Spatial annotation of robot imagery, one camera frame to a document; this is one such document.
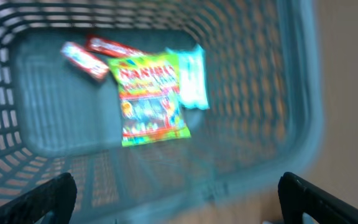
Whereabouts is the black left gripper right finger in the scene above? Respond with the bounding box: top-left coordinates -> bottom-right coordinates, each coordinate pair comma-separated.
278,172 -> 358,224

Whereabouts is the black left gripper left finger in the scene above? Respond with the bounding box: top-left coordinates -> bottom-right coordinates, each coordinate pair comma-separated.
0,172 -> 77,224

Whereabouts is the green Haribo gummy bag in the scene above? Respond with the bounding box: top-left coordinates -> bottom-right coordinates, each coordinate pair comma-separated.
108,53 -> 191,147

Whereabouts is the small red white box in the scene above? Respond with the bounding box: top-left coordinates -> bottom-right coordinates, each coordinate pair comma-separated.
61,42 -> 109,82

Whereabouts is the mint Zappy wipes pack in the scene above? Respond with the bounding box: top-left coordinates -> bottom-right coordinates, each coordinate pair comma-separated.
165,44 -> 209,110

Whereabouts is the red Nescafe coffee stick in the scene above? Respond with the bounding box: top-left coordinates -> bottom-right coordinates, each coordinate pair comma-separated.
85,35 -> 147,58

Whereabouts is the grey plastic mesh basket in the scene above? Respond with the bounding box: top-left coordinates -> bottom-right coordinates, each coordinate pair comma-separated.
0,0 -> 323,223

